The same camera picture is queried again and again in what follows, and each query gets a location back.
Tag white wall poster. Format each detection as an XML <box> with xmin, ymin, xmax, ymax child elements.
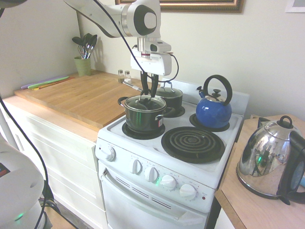
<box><xmin>285</xmin><ymin>0</ymin><xmax>305</xmax><ymax>13</ymax></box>

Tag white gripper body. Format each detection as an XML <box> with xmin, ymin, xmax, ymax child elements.
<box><xmin>130</xmin><ymin>51</ymin><xmax>173</xmax><ymax>76</ymax></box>

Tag short black camera cable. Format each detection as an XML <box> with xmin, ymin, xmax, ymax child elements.
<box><xmin>164</xmin><ymin>53</ymin><xmax>179</xmax><ymax>82</ymax></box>

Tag white burner knob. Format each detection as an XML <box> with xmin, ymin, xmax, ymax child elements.
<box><xmin>132</xmin><ymin>159</ymin><xmax>143</xmax><ymax>175</ymax></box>
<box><xmin>144</xmin><ymin>167</ymin><xmax>159</xmax><ymax>183</ymax></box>
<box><xmin>160</xmin><ymin>175</ymin><xmax>177</xmax><ymax>191</ymax></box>
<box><xmin>180</xmin><ymin>183</ymin><xmax>197</xmax><ymax>198</ymax></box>

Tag black pot with red label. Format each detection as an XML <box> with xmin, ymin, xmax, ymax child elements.
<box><xmin>117</xmin><ymin>95</ymin><xmax>176</xmax><ymax>134</ymax></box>

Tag green knife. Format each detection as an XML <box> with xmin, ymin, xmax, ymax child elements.
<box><xmin>28</xmin><ymin>77</ymin><xmax>72</xmax><ymax>90</ymax></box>

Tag orange knife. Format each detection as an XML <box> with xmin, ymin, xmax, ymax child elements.
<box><xmin>32</xmin><ymin>76</ymin><xmax>75</xmax><ymax>91</ymax></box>

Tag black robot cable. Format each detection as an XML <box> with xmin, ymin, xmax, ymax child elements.
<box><xmin>94</xmin><ymin>0</ymin><xmax>146</xmax><ymax>73</ymax></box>

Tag black saucepan with steel handle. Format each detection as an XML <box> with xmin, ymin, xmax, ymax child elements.
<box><xmin>122</xmin><ymin>80</ymin><xmax>183</xmax><ymax>113</ymax></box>

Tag white electric stove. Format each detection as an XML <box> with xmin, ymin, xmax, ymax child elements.
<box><xmin>95</xmin><ymin>77</ymin><xmax>250</xmax><ymax>229</ymax></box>

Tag wooden butcher block board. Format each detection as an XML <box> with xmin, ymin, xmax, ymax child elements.
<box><xmin>14</xmin><ymin>70</ymin><xmax>144</xmax><ymax>127</ymax></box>

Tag blue whistling kettle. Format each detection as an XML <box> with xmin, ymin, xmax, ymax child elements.
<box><xmin>195</xmin><ymin>74</ymin><xmax>233</xmax><ymax>129</ymax></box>

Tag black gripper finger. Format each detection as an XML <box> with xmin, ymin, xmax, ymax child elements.
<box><xmin>140</xmin><ymin>71</ymin><xmax>150</xmax><ymax>96</ymax></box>
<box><xmin>150</xmin><ymin>73</ymin><xmax>160</xmax><ymax>98</ymax></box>

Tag steel electric kettle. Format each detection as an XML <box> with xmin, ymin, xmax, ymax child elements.
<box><xmin>235</xmin><ymin>115</ymin><xmax>305</xmax><ymax>206</ymax></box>

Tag metal whisk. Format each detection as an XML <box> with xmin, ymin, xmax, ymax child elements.
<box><xmin>78</xmin><ymin>44</ymin><xmax>87</xmax><ymax>60</ymax></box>

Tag gold framed painting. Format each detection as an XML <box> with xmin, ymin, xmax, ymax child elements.
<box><xmin>115</xmin><ymin>0</ymin><xmax>245</xmax><ymax>13</ymax></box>

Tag glass lid with black handle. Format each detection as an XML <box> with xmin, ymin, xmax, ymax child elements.
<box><xmin>124</xmin><ymin>94</ymin><xmax>167</xmax><ymax>113</ymax></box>

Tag black floor cable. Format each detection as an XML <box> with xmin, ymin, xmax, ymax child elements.
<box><xmin>39</xmin><ymin>198</ymin><xmax>74</xmax><ymax>229</ymax></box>

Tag large black coil burner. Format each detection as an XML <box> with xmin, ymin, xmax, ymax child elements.
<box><xmin>161</xmin><ymin>126</ymin><xmax>226</xmax><ymax>165</ymax></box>

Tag black kitchen spoon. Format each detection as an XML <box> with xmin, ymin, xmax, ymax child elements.
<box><xmin>72</xmin><ymin>36</ymin><xmax>84</xmax><ymax>59</ymax></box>
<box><xmin>82</xmin><ymin>33</ymin><xmax>93</xmax><ymax>59</ymax></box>
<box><xmin>88</xmin><ymin>34</ymin><xmax>98</xmax><ymax>59</ymax></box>

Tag white oven knob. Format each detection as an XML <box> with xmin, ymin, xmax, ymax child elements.
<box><xmin>104</xmin><ymin>146</ymin><xmax>116</xmax><ymax>162</ymax></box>

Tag black stove burner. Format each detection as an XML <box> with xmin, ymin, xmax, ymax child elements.
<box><xmin>122</xmin><ymin>121</ymin><xmax>166</xmax><ymax>140</ymax></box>
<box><xmin>164</xmin><ymin>106</ymin><xmax>186</xmax><ymax>118</ymax></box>
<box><xmin>189</xmin><ymin>113</ymin><xmax>231</xmax><ymax>133</ymax></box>

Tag white oven door handle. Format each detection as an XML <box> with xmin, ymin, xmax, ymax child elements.
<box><xmin>101</xmin><ymin>169</ymin><xmax>184</xmax><ymax>221</ymax></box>

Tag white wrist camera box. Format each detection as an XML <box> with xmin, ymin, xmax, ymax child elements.
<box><xmin>149</xmin><ymin>41</ymin><xmax>172</xmax><ymax>53</ymax></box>

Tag green utensil cup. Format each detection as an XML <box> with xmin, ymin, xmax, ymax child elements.
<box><xmin>73</xmin><ymin>56</ymin><xmax>92</xmax><ymax>77</ymax></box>

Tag white kitchen cabinet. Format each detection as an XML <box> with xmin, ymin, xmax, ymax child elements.
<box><xmin>0</xmin><ymin>100</ymin><xmax>107</xmax><ymax>229</ymax></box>

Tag colourful flat utensils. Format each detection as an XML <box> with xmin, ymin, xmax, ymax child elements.
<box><xmin>20</xmin><ymin>75</ymin><xmax>70</xmax><ymax>89</ymax></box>

